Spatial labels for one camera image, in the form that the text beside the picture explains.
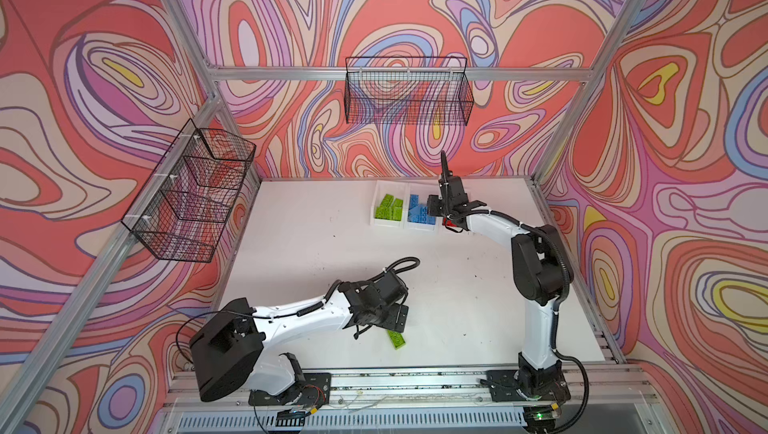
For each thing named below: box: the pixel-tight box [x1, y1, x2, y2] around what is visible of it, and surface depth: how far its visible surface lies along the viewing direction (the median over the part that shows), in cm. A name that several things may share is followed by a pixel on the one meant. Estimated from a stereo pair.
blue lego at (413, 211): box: [407, 204, 421, 222], surface depth 107 cm
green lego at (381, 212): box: [375, 206, 387, 220], surface depth 109 cm
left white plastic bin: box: [369, 180, 409, 229], surface depth 109 cm
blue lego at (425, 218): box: [420, 206, 436, 225], surface depth 103 cm
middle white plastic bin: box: [404, 183, 442, 231], surface depth 105 cm
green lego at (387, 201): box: [380, 194, 395, 208], surface depth 113 cm
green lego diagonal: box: [384, 206, 395, 220], surface depth 109 cm
